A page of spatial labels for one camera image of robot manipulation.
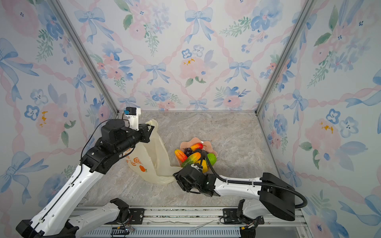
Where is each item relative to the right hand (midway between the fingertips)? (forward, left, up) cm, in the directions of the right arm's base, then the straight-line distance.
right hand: (171, 177), depth 77 cm
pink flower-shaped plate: (+22, -20, -6) cm, 31 cm away
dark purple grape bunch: (+17, -8, -4) cm, 19 cm away
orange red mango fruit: (+13, -4, -1) cm, 14 cm away
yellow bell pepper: (+7, -18, 0) cm, 19 cm away
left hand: (+14, +5, +27) cm, 31 cm away
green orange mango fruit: (+10, -11, +1) cm, 15 cm away
